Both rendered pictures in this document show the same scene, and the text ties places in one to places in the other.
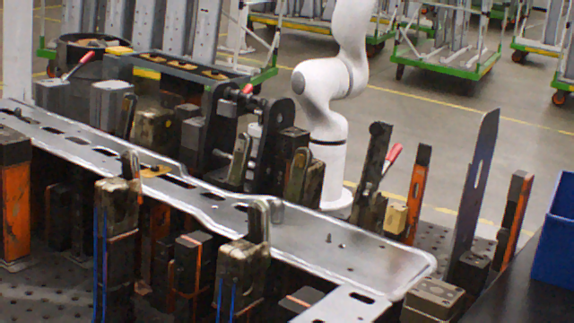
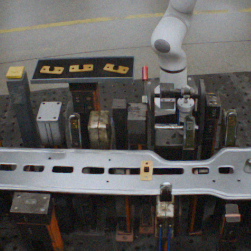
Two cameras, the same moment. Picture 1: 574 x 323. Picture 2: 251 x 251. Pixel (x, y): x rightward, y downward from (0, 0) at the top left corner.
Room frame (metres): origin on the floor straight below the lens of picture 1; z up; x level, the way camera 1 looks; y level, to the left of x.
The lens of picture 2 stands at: (0.62, 0.79, 2.12)
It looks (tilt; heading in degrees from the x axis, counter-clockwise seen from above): 43 degrees down; 334
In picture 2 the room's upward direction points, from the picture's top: 3 degrees counter-clockwise
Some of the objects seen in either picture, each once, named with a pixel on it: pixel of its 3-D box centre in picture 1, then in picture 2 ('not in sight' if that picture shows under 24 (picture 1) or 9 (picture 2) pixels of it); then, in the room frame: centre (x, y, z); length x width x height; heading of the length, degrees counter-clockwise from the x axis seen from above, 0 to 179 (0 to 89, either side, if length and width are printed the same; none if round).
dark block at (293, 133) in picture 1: (283, 213); (208, 143); (1.55, 0.00, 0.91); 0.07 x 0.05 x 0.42; 148
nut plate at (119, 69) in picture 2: (214, 74); (116, 68); (1.82, 0.22, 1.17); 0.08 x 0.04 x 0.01; 40
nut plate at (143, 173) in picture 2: (154, 169); (146, 169); (1.48, 0.30, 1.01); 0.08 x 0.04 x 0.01; 148
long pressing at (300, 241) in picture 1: (146, 171); (140, 173); (1.49, 0.32, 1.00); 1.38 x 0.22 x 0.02; 58
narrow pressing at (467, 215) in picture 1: (471, 205); not in sight; (1.09, -0.32, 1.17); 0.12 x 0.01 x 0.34; 148
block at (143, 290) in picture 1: (155, 231); (147, 196); (1.50, 0.29, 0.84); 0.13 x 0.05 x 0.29; 148
